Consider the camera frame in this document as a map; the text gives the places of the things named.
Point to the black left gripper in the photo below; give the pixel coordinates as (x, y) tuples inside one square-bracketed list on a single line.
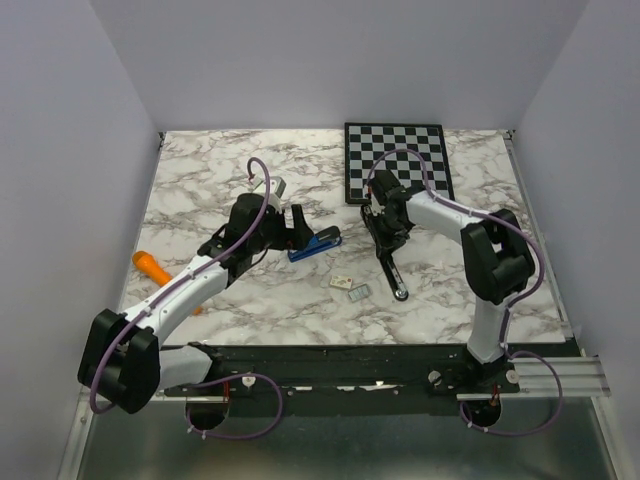
[(299, 236)]

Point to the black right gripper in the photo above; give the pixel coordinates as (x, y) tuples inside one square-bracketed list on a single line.
[(381, 238)]

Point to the blue and black stapler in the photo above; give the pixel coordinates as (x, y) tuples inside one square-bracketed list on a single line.
[(324, 240)]

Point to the white staple box sleeve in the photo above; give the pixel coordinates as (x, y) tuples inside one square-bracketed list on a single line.
[(341, 282)]

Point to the staple tray with staples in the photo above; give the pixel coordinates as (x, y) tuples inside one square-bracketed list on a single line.
[(359, 293)]

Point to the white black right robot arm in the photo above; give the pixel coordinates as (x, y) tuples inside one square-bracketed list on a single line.
[(496, 257)]

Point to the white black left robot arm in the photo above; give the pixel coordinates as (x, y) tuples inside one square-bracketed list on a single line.
[(123, 359)]

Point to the black and grey chessboard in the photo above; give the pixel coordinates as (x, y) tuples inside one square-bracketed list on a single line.
[(410, 146)]

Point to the orange toy microphone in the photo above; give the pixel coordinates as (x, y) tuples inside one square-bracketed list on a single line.
[(147, 265)]

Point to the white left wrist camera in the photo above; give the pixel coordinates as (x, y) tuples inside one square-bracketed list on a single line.
[(272, 190)]

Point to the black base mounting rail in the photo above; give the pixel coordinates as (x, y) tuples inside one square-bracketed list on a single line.
[(314, 381)]

